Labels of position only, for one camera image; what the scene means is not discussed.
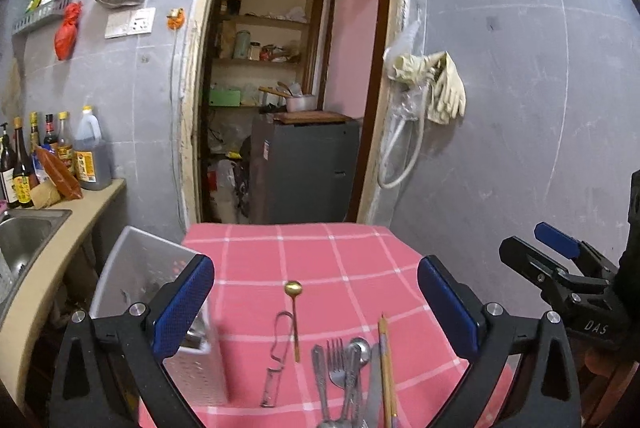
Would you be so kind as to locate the red plastic bag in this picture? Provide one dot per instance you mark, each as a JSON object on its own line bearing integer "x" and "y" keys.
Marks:
{"x": 65, "y": 37}

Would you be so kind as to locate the pink checkered tablecloth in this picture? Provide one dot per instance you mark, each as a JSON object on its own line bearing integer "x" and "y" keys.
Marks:
{"x": 351, "y": 276}

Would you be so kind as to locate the wooden cutting board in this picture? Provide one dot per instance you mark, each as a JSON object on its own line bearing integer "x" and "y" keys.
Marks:
{"x": 310, "y": 117}

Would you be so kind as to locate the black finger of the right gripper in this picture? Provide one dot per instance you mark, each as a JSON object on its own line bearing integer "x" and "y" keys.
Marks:
{"x": 552, "y": 279}

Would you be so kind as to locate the dark grey cabinet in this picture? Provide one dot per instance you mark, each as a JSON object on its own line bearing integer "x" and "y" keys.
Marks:
{"x": 301, "y": 173}

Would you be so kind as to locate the white wall socket panel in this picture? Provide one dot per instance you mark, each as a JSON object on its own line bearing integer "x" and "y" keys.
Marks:
{"x": 129, "y": 23}

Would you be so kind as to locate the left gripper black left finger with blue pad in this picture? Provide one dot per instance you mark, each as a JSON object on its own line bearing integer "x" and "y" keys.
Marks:
{"x": 108, "y": 367}

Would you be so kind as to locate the yellow cap sauce bottle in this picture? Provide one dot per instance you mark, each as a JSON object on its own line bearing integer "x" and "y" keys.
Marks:
{"x": 65, "y": 149}

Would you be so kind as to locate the small metal pot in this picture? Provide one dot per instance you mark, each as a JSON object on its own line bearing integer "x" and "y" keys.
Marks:
{"x": 303, "y": 103}

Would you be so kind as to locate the steel utensil patterned handle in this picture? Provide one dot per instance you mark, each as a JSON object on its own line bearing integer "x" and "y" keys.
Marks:
{"x": 318, "y": 360}

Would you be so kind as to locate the large dark vinegar jug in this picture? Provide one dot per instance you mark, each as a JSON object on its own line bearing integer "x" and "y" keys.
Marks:
{"x": 93, "y": 167}

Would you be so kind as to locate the gold long-handled spoon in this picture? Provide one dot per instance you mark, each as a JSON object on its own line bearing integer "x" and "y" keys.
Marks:
{"x": 293, "y": 289}

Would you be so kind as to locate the wooden chopstick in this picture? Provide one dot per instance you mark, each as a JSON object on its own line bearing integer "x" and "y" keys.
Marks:
{"x": 393, "y": 420}
{"x": 385, "y": 371}

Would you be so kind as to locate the orange snack bag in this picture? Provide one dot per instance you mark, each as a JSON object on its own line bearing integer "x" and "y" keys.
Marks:
{"x": 59, "y": 174}

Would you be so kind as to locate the dark soy sauce bottle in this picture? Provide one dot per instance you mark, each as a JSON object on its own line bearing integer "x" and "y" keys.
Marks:
{"x": 23, "y": 173}

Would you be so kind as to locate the steel butter knife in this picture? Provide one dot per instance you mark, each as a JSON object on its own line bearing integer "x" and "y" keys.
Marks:
{"x": 373, "y": 406}

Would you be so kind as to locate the stainless steel sink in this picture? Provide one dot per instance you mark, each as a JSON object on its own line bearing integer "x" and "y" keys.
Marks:
{"x": 24, "y": 235}

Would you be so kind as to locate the cream rubber gloves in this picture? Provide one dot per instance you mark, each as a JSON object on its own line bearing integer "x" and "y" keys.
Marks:
{"x": 430, "y": 86}

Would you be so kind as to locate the metal peeler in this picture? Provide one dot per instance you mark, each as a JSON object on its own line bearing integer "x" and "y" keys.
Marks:
{"x": 283, "y": 332}

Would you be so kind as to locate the wooden shelf unit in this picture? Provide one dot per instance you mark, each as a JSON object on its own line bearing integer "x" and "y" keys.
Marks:
{"x": 261, "y": 50}

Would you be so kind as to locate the white perforated utensil holder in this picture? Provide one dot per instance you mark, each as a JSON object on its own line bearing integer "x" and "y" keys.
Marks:
{"x": 139, "y": 264}

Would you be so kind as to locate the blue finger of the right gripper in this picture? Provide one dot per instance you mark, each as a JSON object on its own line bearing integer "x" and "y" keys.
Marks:
{"x": 585, "y": 257}

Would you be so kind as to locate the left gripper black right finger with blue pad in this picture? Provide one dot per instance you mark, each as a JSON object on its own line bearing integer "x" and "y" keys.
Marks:
{"x": 544, "y": 389}

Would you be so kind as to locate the beige countertop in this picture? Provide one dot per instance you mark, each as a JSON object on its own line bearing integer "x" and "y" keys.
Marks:
{"x": 30, "y": 306}

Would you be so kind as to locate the orange wall hook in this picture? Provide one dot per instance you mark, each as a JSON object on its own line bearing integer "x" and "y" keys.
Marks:
{"x": 175, "y": 18}

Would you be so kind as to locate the wall spice rack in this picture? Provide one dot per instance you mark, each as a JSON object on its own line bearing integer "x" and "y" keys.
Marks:
{"x": 38, "y": 13}

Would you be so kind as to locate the steel spoon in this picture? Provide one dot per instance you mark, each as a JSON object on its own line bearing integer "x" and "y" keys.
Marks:
{"x": 357, "y": 356}

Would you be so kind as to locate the steel fork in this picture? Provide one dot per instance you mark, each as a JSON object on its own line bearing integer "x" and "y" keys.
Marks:
{"x": 335, "y": 360}

